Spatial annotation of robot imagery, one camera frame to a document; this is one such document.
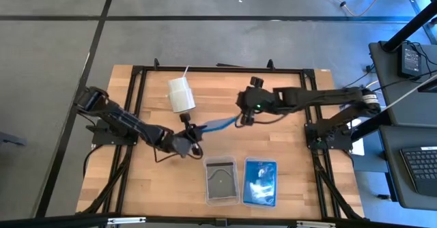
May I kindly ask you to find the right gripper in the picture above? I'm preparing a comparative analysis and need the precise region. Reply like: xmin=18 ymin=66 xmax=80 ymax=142
xmin=234 ymin=86 xmax=274 ymax=128

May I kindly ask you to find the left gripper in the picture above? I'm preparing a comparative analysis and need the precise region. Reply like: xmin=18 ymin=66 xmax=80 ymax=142
xmin=160 ymin=124 xmax=208 ymax=158

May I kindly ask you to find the blue jewel case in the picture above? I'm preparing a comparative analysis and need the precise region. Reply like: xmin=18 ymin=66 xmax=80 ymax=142
xmin=201 ymin=116 xmax=239 ymax=134
xmin=244 ymin=159 xmax=276 ymax=204

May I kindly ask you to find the black jewel case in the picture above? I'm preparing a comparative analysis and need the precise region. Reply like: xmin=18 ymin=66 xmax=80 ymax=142
xmin=206 ymin=162 xmax=238 ymax=200

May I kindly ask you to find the clear plastic bin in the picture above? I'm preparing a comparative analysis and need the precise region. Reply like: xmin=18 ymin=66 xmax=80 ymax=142
xmin=241 ymin=156 xmax=279 ymax=209
xmin=203 ymin=155 xmax=240 ymax=208

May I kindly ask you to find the white cylinder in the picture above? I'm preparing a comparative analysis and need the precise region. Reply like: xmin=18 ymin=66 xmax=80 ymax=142
xmin=167 ymin=76 xmax=197 ymax=115

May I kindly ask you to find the black pole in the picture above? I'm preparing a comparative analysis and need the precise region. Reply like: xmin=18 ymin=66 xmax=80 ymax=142
xmin=350 ymin=110 xmax=393 ymax=142
xmin=381 ymin=0 xmax=437 ymax=53

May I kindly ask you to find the gray side desk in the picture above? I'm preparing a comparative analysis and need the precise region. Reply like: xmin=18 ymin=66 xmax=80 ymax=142
xmin=378 ymin=124 xmax=437 ymax=211
xmin=368 ymin=40 xmax=437 ymax=128

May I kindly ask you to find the black overhead beam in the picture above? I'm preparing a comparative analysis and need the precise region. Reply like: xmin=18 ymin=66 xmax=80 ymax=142
xmin=0 ymin=212 xmax=437 ymax=228

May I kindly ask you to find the black power adapter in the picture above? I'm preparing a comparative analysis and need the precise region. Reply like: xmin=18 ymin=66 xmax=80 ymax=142
xmin=397 ymin=42 xmax=423 ymax=79

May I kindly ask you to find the black laptop keyboard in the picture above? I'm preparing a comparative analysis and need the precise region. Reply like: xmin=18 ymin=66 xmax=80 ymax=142
xmin=399 ymin=145 xmax=437 ymax=197

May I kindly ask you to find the black cable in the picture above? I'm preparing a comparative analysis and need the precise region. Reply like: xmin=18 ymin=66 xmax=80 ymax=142
xmin=251 ymin=113 xmax=288 ymax=125
xmin=152 ymin=145 xmax=204 ymax=163

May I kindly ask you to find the black table frame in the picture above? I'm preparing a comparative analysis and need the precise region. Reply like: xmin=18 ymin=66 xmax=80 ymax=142
xmin=77 ymin=57 xmax=365 ymax=220

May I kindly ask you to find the yellow floor cable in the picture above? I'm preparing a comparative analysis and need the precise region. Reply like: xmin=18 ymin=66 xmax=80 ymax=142
xmin=305 ymin=0 xmax=391 ymax=18

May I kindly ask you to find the white cable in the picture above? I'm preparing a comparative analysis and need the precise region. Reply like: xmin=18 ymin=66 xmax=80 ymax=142
xmin=384 ymin=74 xmax=437 ymax=112

